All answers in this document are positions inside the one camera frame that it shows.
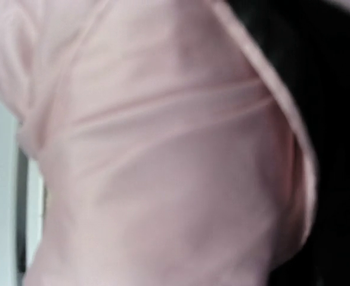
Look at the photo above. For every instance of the pink and black folding umbrella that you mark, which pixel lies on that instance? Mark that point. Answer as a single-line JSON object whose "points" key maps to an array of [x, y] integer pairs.
{"points": [[185, 142]]}

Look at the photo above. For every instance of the aluminium front rail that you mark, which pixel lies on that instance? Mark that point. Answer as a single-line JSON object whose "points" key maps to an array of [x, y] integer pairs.
{"points": [[22, 199]]}

